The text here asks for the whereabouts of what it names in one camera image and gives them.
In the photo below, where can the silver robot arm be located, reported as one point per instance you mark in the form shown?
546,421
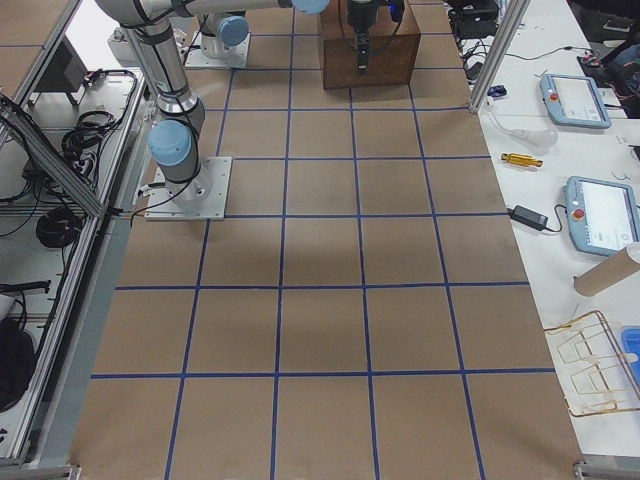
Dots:
225,30
173,143

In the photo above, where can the small blue device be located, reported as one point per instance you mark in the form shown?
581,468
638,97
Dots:
497,91

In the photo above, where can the black power adapter brick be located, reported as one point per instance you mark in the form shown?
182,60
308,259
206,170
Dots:
528,217

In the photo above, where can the far teach pendant tablet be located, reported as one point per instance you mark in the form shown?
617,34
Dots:
574,101

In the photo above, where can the gold wire rack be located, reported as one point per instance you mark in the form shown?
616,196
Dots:
594,370

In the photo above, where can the clear light bulb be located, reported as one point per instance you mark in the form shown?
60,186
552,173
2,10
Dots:
539,139

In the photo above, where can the near teach pendant tablet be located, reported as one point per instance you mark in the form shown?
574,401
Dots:
602,216

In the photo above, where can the teach pendant tablet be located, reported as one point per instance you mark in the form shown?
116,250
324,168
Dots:
602,216
574,101

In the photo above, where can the cardboard tube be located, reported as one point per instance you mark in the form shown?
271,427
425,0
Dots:
609,272

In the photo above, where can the aluminium frame post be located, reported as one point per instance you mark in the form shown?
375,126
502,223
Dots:
499,47

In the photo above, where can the blue plastic tray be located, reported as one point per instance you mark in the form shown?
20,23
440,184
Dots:
630,342

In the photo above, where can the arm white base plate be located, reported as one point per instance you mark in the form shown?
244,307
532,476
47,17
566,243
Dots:
210,53
205,198

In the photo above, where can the dark wooden drawer cabinet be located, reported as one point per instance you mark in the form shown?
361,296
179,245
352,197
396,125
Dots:
367,43

